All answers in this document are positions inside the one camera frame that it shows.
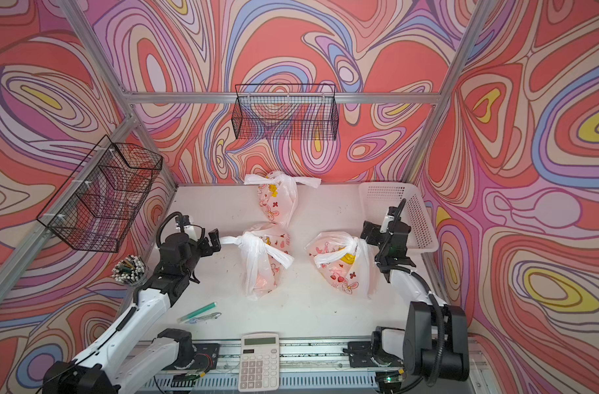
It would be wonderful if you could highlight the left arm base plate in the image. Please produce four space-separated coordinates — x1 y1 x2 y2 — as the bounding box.
163 342 221 372

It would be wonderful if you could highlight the printed white plastic bag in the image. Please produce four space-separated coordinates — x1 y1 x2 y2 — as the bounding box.
305 231 372 299

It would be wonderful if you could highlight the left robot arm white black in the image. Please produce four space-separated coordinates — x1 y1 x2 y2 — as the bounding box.
38 230 221 393

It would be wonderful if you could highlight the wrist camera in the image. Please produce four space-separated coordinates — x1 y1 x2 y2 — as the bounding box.
179 215 205 241
381 206 401 232

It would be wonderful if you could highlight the white desk calculator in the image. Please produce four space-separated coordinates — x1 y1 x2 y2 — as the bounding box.
238 333 281 393

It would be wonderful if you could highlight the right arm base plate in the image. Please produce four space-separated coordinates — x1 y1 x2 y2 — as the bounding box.
342 341 404 368

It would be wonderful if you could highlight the black wire basket left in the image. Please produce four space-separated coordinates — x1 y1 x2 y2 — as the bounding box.
36 136 163 253

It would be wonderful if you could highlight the black wire basket back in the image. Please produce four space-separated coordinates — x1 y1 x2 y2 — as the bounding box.
232 82 339 141

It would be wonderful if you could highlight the green pen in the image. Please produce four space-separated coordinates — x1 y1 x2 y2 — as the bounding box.
177 302 217 323

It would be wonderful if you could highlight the clear plastic bag bottom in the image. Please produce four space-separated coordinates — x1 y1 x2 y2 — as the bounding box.
220 223 295 300

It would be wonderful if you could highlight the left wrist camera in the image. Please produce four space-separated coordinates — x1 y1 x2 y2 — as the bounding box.
179 215 205 241

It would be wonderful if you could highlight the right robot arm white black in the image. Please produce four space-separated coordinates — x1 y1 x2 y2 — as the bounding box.
360 217 470 387

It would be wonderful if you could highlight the white plastic fruit basket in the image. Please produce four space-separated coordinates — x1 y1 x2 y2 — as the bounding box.
358 181 439 254

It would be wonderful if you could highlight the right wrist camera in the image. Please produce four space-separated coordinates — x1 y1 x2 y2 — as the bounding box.
381 206 401 232

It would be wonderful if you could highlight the black wire basket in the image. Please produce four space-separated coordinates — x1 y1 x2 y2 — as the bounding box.
36 136 163 253
232 82 339 141

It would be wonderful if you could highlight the cup of pens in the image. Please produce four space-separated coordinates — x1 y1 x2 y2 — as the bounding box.
112 255 148 287

